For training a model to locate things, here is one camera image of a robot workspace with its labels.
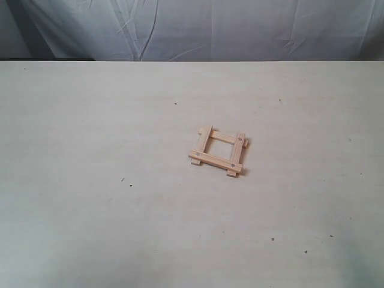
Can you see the wood stick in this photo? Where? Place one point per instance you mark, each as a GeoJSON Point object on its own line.
{"type": "Point", "coordinates": [205, 133]}
{"type": "Point", "coordinates": [235, 141]}

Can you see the wooden stick with holes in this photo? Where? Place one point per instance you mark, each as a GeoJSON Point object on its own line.
{"type": "Point", "coordinates": [215, 161]}
{"type": "Point", "coordinates": [236, 153]}

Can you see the white backdrop cloth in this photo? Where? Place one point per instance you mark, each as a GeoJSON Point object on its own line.
{"type": "Point", "coordinates": [192, 30]}

